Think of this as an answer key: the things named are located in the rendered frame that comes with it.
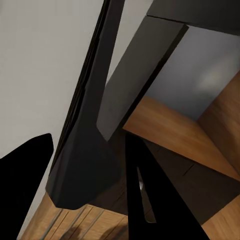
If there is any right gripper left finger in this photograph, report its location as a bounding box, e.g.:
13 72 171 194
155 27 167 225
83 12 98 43
0 133 54 240

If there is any keyboard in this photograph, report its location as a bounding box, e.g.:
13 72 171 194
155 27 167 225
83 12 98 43
45 0 125 211

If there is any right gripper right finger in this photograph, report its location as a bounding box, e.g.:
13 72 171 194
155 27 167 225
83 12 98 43
125 133 210 240

